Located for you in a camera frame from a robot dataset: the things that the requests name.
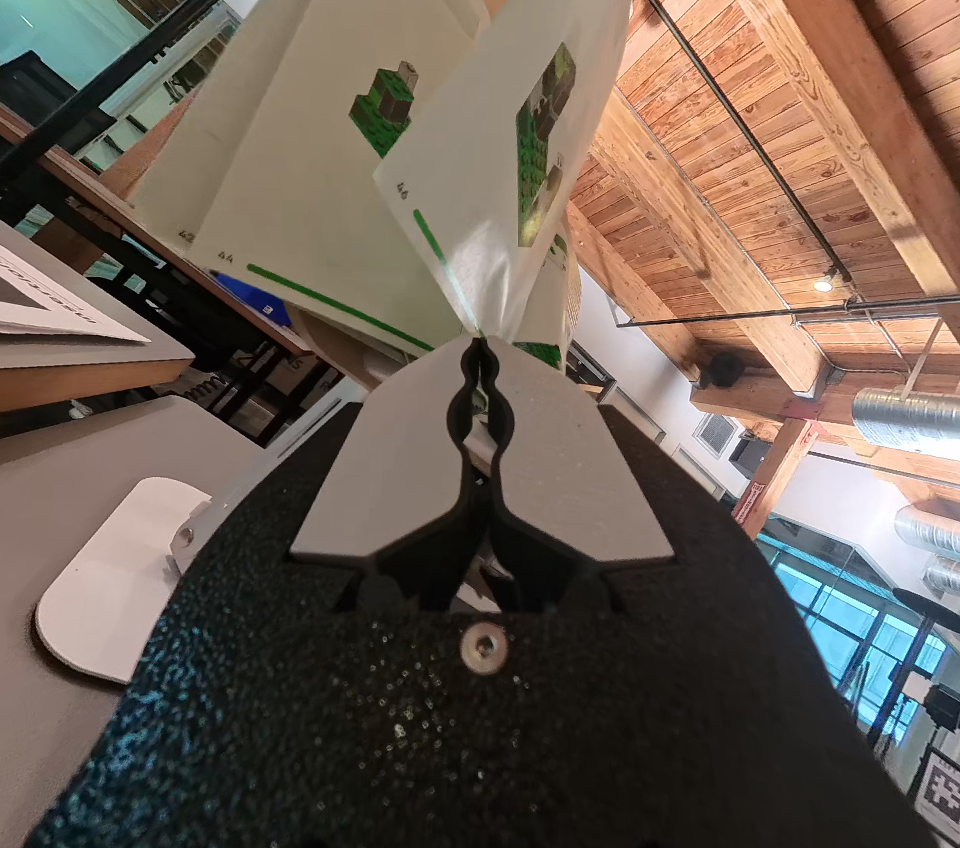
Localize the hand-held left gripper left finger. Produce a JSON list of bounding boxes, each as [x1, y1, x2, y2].
[[288, 336, 483, 611]]

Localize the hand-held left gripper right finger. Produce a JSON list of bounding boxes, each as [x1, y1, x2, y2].
[[482, 336, 675, 615]]

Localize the brick instruction booklet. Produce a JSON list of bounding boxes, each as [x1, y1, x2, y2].
[[131, 0, 648, 373]]

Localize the round black speaker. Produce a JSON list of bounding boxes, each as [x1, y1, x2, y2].
[[701, 351, 747, 390]]

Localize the metal conduit pipe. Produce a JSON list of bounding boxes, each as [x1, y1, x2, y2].
[[615, 296, 960, 328]]

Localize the white rounded mat board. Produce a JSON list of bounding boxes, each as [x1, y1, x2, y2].
[[36, 476, 215, 684]]

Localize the white printed paper sheet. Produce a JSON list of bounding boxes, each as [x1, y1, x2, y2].
[[0, 240, 151, 344]]

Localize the long wooden table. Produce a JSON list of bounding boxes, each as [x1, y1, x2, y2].
[[0, 105, 312, 358]]

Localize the black ceiling pipe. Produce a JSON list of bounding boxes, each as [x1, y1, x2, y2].
[[633, 0, 856, 283]]

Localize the black-white marker tag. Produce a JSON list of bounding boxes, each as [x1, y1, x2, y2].
[[911, 746, 960, 838]]

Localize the black metal bar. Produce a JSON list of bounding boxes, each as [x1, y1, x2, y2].
[[0, 0, 309, 189]]

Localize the white wall vent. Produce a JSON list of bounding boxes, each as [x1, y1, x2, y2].
[[693, 413, 740, 455]]

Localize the wooden post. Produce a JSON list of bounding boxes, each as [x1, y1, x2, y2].
[[731, 416, 822, 542]]

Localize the silver metal duct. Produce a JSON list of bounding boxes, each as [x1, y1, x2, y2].
[[892, 503, 960, 560], [851, 386, 960, 459]]

